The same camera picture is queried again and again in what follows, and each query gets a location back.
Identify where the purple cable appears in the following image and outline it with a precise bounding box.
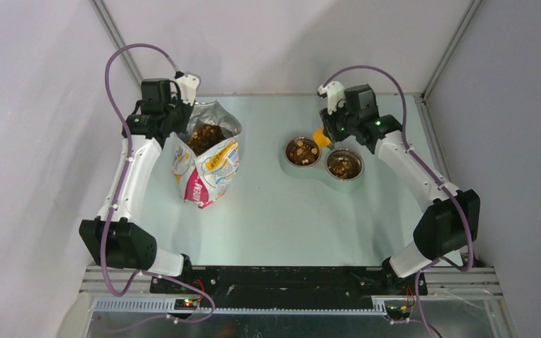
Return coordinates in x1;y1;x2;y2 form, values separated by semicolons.
323;64;475;338
99;43;216;325

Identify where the kibble in left bowl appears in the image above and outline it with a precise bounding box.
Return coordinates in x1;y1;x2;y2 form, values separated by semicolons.
289;139;320;165

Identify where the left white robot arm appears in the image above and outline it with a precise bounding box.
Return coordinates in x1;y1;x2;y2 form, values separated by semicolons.
79;73;200;294

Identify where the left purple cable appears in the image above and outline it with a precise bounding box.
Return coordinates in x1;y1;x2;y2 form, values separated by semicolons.
99;43;216;325

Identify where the pale green bowl tray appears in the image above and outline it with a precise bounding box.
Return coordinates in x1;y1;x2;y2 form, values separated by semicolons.
280;137;364;193

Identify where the left aluminium frame post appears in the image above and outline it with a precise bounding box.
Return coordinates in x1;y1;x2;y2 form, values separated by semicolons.
89;0;143;89

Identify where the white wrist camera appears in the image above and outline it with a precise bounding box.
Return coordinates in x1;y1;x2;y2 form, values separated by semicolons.
317;80;345;115
174;71;201;106

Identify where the pet food bag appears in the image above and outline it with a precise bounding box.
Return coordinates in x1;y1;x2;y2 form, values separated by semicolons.
170;101;242;208

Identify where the yellow plastic scoop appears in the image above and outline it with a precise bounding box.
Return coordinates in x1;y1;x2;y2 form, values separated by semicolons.
312;127;332;149

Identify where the steel bowl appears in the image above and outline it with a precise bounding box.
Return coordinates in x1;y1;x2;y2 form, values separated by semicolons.
325;149;364;182
284;136;323;168

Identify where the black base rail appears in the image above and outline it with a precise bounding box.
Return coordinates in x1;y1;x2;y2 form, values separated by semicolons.
149;265;428;311

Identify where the kibble in right bowl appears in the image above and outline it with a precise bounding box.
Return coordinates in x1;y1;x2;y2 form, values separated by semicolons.
327;156;361;180

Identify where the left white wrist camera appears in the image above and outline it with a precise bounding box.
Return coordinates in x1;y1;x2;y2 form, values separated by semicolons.
174;71;201;106

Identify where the right steel bowl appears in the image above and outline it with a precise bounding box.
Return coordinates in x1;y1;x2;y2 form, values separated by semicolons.
325;149;364;182

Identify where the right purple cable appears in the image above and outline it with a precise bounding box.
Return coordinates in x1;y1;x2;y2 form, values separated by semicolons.
323;64;475;338

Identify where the pet food kibble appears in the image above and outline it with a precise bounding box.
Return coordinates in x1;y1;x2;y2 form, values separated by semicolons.
187;124;226;156

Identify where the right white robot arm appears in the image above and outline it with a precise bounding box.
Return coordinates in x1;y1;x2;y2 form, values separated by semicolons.
313;81;480;294

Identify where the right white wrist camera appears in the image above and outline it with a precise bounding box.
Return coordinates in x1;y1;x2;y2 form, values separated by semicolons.
317;80;345;115

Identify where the kibble in bowl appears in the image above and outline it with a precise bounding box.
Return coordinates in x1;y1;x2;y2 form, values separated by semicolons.
289;139;320;165
327;156;361;180

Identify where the aluminium frame post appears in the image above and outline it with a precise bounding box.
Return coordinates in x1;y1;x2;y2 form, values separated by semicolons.
89;0;143;89
422;0;483;100

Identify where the right aluminium frame post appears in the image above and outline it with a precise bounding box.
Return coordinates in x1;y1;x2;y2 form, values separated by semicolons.
422;0;483;100

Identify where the left steel bowl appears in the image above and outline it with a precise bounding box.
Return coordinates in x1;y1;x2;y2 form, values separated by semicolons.
284;136;323;168

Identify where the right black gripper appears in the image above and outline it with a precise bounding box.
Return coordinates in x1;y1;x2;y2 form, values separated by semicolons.
321;99;359;143

